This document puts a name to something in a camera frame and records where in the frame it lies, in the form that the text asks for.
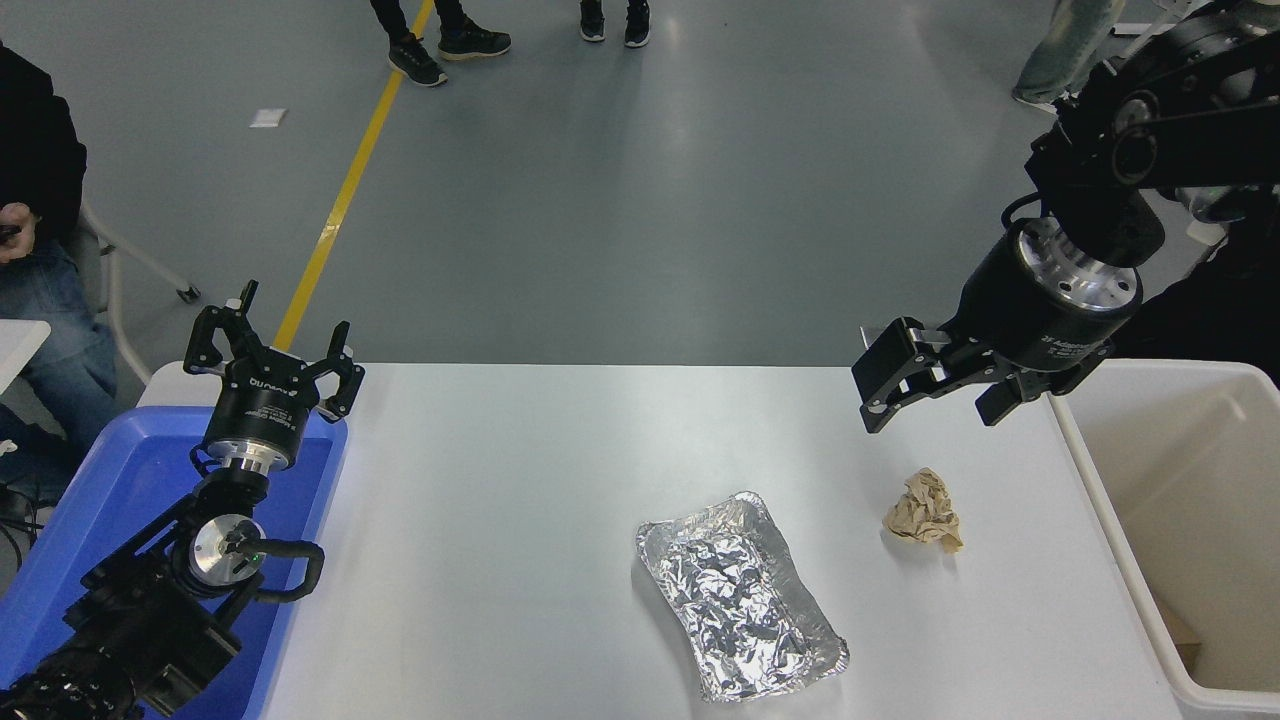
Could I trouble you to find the standing person's feet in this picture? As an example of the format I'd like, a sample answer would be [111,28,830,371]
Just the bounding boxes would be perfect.
[579,0,653,48]

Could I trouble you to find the crinkled foil tray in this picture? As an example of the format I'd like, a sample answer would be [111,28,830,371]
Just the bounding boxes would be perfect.
[636,491,851,704]

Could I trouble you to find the blue plastic tray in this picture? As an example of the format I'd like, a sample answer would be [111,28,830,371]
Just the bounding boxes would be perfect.
[0,405,349,720]

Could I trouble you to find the white wheeled chair base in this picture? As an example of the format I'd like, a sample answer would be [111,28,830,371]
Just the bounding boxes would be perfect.
[1112,0,1201,41]

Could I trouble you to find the person in dark clothes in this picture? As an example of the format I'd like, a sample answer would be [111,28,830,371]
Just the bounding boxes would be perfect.
[1110,215,1280,387]

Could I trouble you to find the standing person's legs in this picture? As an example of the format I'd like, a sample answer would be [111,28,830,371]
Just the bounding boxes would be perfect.
[370,0,513,88]
[1012,0,1126,111]

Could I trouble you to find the large pale bin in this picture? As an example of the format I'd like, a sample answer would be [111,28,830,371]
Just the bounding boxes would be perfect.
[1045,360,1280,719]

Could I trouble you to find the brown cardboard piece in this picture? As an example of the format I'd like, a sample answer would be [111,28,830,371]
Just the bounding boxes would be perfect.
[1150,598,1204,673]

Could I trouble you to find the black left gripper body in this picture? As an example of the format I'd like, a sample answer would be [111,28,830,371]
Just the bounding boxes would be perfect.
[204,349,322,456]

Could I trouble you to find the small white table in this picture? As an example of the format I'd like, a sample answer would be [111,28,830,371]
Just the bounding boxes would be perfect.
[0,318,53,396]

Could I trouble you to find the person's hand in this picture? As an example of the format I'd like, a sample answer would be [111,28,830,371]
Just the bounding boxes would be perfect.
[0,203,39,263]

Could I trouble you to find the crumpled tan paper ball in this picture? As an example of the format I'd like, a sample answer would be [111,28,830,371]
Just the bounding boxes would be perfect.
[883,468,966,554]

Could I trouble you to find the white tube frame chair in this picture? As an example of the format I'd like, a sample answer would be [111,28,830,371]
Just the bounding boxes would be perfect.
[80,200,201,387]

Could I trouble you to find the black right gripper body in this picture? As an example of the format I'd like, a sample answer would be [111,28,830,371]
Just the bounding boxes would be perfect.
[950,232,1139,373]

